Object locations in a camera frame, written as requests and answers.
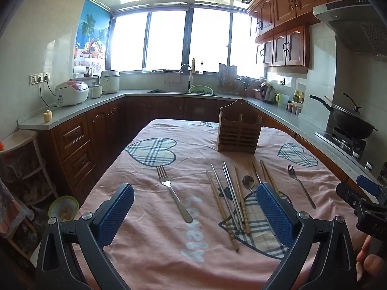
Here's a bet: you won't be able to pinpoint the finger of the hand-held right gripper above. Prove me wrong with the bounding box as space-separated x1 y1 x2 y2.
356 175 387 207
336 182 371 218

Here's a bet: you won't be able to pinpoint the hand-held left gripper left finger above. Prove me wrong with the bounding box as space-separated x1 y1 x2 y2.
36 183 135 290

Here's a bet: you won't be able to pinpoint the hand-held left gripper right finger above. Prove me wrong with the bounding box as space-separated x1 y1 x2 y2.
256 182 359 290

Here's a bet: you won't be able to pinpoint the wooden chopstick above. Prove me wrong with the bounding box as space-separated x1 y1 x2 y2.
260 161 274 189
248 163 259 188
206 171 240 252
262 159 280 193
233 166 251 235

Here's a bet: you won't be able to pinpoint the steel fork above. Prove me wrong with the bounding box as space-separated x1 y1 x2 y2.
287 164 317 210
156 165 193 223

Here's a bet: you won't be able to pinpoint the steel spoon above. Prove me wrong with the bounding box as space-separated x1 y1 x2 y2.
242 175 259 200

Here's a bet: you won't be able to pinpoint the wooden utensil holder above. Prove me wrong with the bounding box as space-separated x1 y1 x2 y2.
217 98 263 154

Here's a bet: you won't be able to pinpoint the person's right hand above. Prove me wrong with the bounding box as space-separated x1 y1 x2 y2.
356 235 387 283

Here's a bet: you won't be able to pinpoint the pink printed tablecloth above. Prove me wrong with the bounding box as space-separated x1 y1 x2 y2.
74 118 368 290

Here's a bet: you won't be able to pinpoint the gas stove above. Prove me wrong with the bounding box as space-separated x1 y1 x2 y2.
315 127 368 160

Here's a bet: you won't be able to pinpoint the green bowl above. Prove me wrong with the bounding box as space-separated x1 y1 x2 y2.
48 195 80 222

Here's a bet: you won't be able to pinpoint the black wok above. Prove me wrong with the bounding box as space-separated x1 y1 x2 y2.
309 92 378 139

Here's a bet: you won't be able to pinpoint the brown wooden base cabinets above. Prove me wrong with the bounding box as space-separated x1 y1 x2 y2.
36 95 357 206

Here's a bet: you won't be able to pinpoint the grey kitchen countertop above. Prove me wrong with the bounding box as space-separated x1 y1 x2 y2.
17 91 387 188

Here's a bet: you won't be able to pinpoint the steel electric kettle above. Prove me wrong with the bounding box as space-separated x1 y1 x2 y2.
260 83 276 103

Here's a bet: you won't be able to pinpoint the plastic corner shelf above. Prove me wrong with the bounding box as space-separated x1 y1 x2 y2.
0 129 58 260

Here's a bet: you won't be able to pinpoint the pink and white rice cooker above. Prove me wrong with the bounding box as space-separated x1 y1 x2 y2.
55 80 89 107

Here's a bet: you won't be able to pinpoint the steel sink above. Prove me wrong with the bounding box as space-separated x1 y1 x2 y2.
148 88 189 95

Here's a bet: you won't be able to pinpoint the green colander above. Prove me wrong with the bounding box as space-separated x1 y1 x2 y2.
189 85 214 95

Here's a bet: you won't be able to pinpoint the steel kitchen faucet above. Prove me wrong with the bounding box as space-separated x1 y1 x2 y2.
180 64 194 89

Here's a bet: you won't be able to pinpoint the steel range hood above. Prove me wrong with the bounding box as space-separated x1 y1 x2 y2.
313 0 387 62

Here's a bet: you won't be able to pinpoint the kitchen window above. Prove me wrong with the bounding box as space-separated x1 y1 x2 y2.
109 6 267 73

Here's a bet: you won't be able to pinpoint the black power cable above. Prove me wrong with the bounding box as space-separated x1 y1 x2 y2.
38 80 60 108
45 79 59 97

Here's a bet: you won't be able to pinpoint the white wall power outlet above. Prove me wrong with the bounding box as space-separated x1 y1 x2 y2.
30 72 50 86

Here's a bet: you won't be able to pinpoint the brown wooden wall cabinets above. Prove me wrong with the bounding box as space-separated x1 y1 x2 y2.
246 0 366 70

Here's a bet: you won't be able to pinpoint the tropical wall poster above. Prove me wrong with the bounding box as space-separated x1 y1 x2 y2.
73 0 110 77

